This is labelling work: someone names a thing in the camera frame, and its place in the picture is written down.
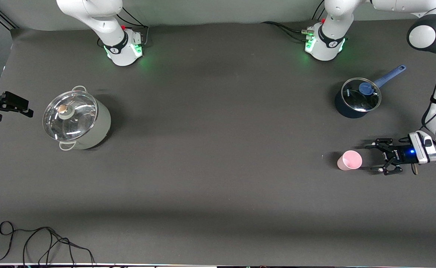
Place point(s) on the dark grey table mat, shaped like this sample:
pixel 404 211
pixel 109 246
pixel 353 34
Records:
pixel 218 186

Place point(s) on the dark metal rail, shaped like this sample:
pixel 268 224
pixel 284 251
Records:
pixel 2 16

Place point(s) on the glass lid with blue knob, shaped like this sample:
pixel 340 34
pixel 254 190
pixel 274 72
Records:
pixel 353 100

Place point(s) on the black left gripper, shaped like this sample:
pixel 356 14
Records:
pixel 401 155

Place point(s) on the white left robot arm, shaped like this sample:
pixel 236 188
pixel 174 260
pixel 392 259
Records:
pixel 327 42

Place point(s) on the pink plastic cup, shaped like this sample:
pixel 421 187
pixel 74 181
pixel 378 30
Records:
pixel 346 163

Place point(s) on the dark blue saucepan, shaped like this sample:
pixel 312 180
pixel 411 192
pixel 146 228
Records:
pixel 346 109

